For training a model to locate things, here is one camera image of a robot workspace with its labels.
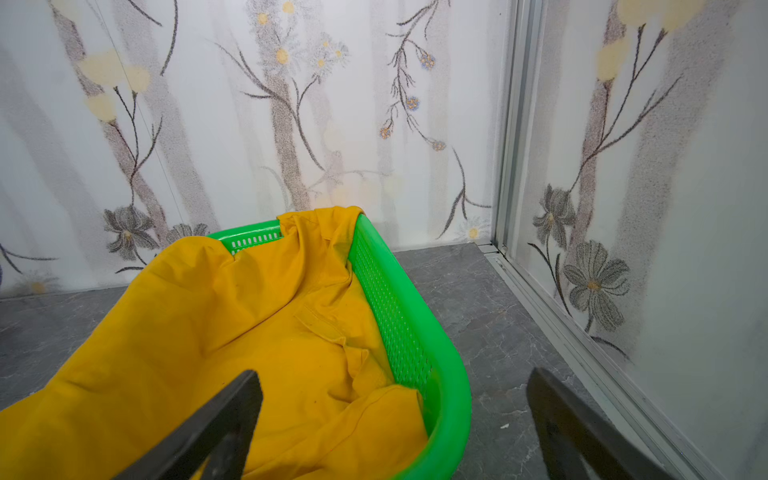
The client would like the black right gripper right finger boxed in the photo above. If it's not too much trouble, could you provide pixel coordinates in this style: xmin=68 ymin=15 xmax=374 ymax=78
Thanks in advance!
xmin=526 ymin=368 xmax=671 ymax=479

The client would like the green plastic basket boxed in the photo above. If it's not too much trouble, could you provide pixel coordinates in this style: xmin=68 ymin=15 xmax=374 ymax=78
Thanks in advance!
xmin=195 ymin=207 xmax=471 ymax=479

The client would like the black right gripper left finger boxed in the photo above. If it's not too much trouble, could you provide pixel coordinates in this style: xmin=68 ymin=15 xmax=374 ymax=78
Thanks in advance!
xmin=116 ymin=370 xmax=263 ymax=479

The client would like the aluminium corner post right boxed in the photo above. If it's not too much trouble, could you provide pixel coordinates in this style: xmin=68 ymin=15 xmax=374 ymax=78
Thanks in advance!
xmin=492 ymin=1 xmax=545 ymax=255

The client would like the yellow t-shirt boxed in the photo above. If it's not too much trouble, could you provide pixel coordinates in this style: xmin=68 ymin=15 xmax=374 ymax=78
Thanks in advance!
xmin=1 ymin=207 xmax=428 ymax=479

